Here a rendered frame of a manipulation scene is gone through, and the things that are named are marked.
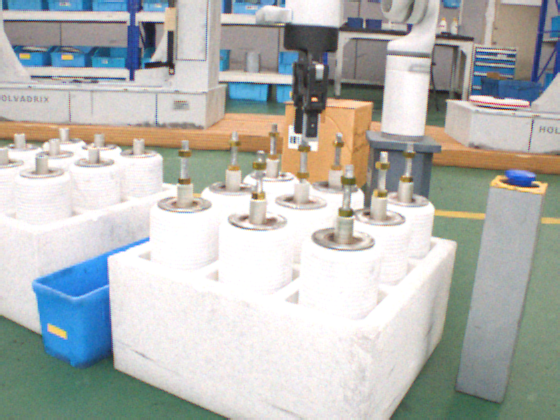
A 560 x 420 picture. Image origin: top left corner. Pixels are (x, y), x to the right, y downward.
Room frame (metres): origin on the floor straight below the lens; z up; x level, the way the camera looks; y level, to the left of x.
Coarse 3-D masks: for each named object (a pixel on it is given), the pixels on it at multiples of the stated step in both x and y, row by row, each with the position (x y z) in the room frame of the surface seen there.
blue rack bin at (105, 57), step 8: (104, 48) 5.80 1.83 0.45; (112, 48) 5.94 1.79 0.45; (120, 48) 5.93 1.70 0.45; (96, 56) 5.59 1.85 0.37; (104, 56) 5.79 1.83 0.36; (112, 56) 5.93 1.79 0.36; (120, 56) 5.93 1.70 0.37; (96, 64) 5.47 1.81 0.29; (104, 64) 5.46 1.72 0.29; (112, 64) 5.45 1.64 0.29; (120, 64) 5.45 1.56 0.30
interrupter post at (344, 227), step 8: (336, 216) 0.63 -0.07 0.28; (336, 224) 0.63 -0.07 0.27; (344, 224) 0.62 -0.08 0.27; (352, 224) 0.63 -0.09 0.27; (336, 232) 0.63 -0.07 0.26; (344, 232) 0.62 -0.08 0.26; (352, 232) 0.63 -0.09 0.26; (336, 240) 0.63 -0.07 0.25; (344, 240) 0.62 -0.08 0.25; (352, 240) 0.63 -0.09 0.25
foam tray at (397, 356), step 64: (128, 256) 0.73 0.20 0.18; (448, 256) 0.82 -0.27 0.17; (128, 320) 0.70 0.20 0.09; (192, 320) 0.65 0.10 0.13; (256, 320) 0.60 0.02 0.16; (320, 320) 0.57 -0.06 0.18; (384, 320) 0.57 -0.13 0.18; (192, 384) 0.65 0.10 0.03; (256, 384) 0.60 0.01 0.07; (320, 384) 0.56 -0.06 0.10; (384, 384) 0.59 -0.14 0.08
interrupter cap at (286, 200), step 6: (276, 198) 0.80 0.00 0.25; (282, 198) 0.80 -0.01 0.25; (288, 198) 0.81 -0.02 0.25; (312, 198) 0.81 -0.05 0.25; (318, 198) 0.82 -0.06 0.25; (282, 204) 0.77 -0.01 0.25; (288, 204) 0.77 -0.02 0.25; (294, 204) 0.78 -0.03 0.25; (300, 204) 0.78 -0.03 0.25; (306, 204) 0.79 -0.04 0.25; (312, 204) 0.78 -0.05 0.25; (318, 204) 0.78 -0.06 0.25; (324, 204) 0.78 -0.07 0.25
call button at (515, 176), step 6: (510, 174) 0.71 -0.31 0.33; (516, 174) 0.71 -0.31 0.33; (522, 174) 0.70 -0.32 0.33; (528, 174) 0.71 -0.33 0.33; (534, 174) 0.71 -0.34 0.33; (510, 180) 0.71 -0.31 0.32; (516, 180) 0.71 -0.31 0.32; (522, 180) 0.70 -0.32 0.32; (528, 180) 0.70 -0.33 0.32; (534, 180) 0.71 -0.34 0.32
